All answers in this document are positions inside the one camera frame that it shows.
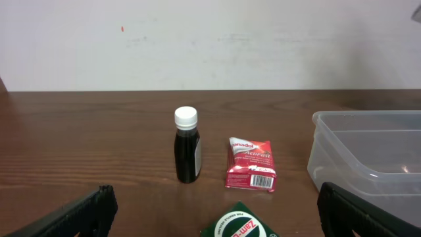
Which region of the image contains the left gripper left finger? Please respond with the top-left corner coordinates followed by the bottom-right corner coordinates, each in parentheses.
top-left (6, 185), bottom-right (118, 237)

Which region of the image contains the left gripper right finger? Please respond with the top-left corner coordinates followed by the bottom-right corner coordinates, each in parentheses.
top-left (317, 182), bottom-right (420, 237)

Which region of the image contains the clear plastic container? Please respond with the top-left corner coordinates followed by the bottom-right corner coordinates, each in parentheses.
top-left (307, 110), bottom-right (420, 226)

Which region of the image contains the red Panadol ActiFast box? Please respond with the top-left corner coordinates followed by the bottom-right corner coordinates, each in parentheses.
top-left (225, 137), bottom-right (277, 192)

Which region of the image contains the dark bottle white cap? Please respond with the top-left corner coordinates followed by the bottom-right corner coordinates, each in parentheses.
top-left (174, 106), bottom-right (202, 184)

